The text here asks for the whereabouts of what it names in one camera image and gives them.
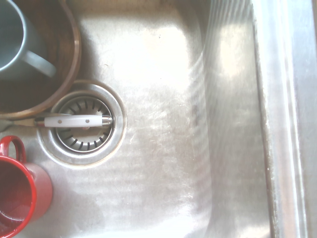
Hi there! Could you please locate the grey ceramic mug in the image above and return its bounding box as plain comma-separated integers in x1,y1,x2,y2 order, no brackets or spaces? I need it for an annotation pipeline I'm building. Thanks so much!
0,0,57,80

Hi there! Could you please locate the brown wooden bowl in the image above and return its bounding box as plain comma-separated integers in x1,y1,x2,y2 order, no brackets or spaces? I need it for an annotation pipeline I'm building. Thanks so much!
0,0,82,120

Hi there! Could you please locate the red mug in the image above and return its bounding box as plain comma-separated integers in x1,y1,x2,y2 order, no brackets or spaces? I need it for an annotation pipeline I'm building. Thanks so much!
0,135,53,238

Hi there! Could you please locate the stainless steel double sink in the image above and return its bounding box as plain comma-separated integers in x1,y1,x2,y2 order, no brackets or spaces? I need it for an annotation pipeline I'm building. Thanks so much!
0,0,317,238

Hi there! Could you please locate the metal drain strainer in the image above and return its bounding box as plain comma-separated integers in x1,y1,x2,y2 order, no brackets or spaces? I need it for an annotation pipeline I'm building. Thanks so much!
37,79,127,170

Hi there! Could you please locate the white-handled table knife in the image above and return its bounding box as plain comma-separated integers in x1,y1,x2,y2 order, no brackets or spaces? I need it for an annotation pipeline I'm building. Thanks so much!
0,113,114,132

